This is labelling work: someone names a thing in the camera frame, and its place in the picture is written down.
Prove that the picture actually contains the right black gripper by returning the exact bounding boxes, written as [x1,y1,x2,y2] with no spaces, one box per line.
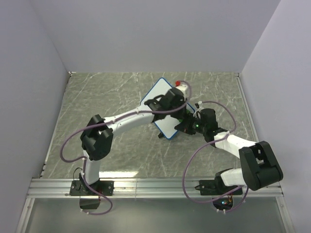
[174,114,207,136]

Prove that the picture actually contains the blue-framed small whiteboard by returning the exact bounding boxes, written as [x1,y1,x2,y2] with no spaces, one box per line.
[140,78,195,140]

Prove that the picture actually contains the green whiteboard eraser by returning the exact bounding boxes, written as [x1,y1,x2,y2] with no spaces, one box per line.
[178,109,191,123]

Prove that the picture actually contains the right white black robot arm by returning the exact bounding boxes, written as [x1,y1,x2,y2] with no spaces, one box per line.
[175,108,284,195]

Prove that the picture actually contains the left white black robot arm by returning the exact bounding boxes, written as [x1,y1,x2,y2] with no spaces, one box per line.
[79,84,191,195]

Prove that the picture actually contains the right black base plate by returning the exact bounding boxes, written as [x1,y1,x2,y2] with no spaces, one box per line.
[195,180,243,196]

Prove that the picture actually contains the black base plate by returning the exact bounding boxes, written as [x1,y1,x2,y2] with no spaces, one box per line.
[195,180,243,196]
[69,180,114,196]

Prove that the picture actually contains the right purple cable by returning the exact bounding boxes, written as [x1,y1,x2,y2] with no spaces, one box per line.
[182,100,250,214]

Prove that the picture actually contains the purple cable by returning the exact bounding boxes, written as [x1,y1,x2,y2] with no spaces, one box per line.
[60,81,192,216]
[182,100,250,214]

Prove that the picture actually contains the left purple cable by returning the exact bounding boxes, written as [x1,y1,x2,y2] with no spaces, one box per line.
[60,81,192,216]

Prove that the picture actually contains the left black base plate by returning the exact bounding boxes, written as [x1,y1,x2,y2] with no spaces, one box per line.
[69,180,114,196]

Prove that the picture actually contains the aluminium mounting rail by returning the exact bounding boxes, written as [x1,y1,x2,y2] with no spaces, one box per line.
[26,177,284,200]

